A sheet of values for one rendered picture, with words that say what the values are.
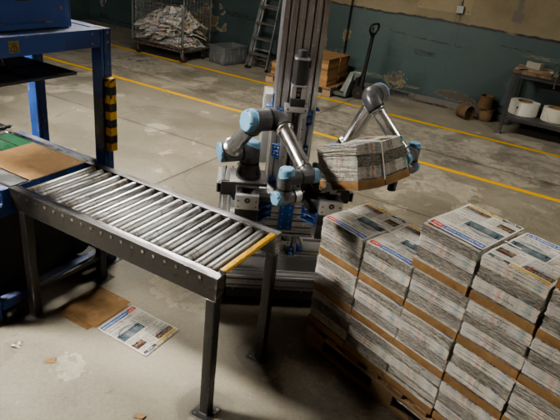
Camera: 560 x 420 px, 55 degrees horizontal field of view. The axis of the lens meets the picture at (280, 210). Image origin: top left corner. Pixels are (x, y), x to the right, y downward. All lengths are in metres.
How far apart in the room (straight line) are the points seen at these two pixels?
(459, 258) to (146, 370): 1.70
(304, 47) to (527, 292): 1.78
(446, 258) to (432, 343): 0.43
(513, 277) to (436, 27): 7.23
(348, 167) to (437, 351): 0.95
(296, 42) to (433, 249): 1.43
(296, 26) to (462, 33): 6.16
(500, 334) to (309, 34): 1.86
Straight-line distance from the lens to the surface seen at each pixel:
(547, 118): 8.55
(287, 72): 3.23
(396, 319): 2.73
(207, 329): 2.48
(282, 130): 2.77
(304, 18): 3.18
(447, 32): 9.21
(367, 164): 2.68
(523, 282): 2.30
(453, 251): 2.42
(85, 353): 3.19
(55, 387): 3.04
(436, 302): 2.56
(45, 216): 2.98
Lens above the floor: 2.09
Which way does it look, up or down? 26 degrees down
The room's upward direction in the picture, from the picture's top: 7 degrees clockwise
